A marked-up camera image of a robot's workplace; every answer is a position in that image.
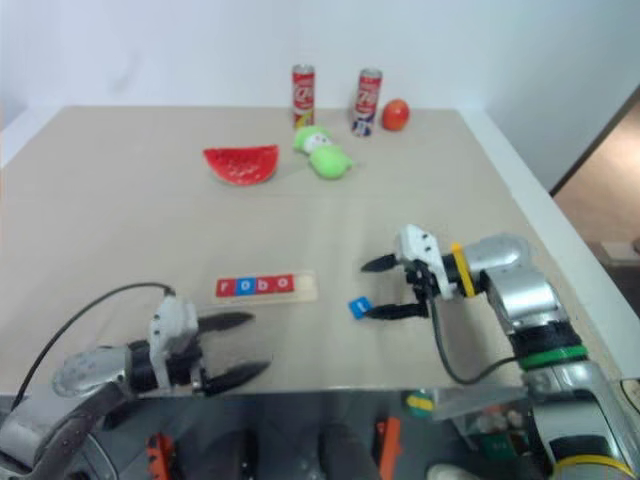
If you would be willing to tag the orange black tool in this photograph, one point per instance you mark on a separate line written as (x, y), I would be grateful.
(390, 445)
(160, 457)

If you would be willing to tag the red can with blue base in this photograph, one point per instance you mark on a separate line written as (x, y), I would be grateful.
(367, 102)

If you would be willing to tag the green cardboard box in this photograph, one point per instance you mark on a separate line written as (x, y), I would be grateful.
(502, 444)

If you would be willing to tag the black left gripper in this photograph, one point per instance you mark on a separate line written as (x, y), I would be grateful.
(187, 367)

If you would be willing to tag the blue letter tile t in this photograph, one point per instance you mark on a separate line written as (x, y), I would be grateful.
(357, 306)

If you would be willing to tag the red letter tile o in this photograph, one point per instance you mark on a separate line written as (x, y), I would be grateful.
(283, 283)

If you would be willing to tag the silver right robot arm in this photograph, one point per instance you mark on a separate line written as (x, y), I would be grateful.
(525, 300)

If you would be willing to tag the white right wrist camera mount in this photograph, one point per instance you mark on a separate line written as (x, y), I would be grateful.
(422, 247)

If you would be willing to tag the red letter tile b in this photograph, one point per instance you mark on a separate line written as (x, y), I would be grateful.
(264, 285)

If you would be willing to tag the red can with yellow base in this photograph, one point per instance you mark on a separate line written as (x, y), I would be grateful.
(304, 97)

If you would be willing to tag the red letter tile r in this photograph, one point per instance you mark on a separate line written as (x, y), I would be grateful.
(225, 287)

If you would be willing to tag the green yellow clamp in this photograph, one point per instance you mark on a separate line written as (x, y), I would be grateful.
(419, 405)

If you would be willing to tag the wooden letter tray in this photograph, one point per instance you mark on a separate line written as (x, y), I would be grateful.
(305, 290)

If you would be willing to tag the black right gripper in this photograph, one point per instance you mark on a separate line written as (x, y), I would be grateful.
(422, 285)

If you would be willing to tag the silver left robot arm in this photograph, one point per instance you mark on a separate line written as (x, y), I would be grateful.
(75, 390)

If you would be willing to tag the red apple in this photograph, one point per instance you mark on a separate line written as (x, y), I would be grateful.
(396, 115)

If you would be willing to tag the red watermelon slice toy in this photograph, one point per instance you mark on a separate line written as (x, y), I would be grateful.
(240, 165)

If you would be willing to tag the blue letter tile o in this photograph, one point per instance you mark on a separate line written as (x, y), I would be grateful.
(245, 286)

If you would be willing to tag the green plush doll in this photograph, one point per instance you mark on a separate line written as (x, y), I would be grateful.
(327, 160)

